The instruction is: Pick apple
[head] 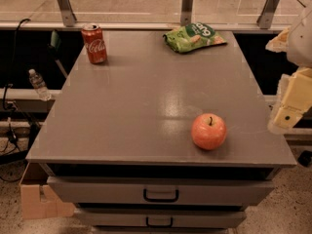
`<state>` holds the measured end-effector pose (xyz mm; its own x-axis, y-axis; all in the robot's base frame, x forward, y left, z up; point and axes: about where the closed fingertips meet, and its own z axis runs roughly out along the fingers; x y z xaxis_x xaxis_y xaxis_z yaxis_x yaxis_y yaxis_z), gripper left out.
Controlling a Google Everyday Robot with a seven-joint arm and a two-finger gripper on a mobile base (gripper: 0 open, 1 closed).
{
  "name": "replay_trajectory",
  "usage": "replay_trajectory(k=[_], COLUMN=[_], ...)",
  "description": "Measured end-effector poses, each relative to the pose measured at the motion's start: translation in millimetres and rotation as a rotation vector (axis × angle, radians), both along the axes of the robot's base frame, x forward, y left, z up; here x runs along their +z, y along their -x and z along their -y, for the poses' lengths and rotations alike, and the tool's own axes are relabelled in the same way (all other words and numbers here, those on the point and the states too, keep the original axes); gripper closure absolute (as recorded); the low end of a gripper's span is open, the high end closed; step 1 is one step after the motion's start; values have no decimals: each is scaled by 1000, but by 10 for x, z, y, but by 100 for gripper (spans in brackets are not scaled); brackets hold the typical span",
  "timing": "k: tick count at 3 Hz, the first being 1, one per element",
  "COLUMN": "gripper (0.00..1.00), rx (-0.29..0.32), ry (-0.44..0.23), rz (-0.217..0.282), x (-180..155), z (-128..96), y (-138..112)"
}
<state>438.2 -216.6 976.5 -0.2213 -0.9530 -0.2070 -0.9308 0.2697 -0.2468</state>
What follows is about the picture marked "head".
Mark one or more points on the upper grey drawer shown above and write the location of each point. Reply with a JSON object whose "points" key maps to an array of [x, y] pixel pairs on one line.
{"points": [[187, 192]]}

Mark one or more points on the lower grey drawer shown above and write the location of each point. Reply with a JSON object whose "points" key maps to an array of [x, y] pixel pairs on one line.
{"points": [[159, 219]]}

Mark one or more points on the left metal bracket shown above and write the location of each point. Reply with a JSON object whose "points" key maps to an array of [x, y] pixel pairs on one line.
{"points": [[67, 14]]}

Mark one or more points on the green snack bag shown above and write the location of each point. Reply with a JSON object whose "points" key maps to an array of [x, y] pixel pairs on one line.
{"points": [[191, 37]]}

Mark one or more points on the grey drawer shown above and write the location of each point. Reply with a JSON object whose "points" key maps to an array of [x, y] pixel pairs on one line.
{"points": [[159, 219], [187, 192]]}

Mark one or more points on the red cola can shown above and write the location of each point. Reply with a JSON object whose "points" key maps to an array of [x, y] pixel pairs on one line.
{"points": [[94, 43]]}

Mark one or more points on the red apple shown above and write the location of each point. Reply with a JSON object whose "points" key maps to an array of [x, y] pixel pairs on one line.
{"points": [[208, 131]]}

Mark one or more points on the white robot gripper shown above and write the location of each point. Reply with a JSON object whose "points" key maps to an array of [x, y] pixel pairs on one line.
{"points": [[300, 43]]}

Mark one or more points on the grey drawer cabinet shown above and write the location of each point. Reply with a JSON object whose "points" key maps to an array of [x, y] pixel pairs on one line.
{"points": [[132, 118]]}

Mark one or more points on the middle metal bracket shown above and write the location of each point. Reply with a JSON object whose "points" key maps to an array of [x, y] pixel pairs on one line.
{"points": [[186, 12]]}

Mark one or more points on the cardboard box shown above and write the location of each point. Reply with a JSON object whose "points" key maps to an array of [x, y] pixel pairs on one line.
{"points": [[38, 200]]}

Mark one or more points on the clear plastic water bottle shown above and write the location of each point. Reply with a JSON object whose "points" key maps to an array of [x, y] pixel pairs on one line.
{"points": [[39, 85]]}

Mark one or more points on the right metal bracket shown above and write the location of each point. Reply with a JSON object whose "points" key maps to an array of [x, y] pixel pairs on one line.
{"points": [[266, 17]]}

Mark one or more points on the metal bracket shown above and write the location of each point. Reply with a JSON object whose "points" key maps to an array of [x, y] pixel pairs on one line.
{"points": [[266, 17], [67, 14], [186, 12]]}

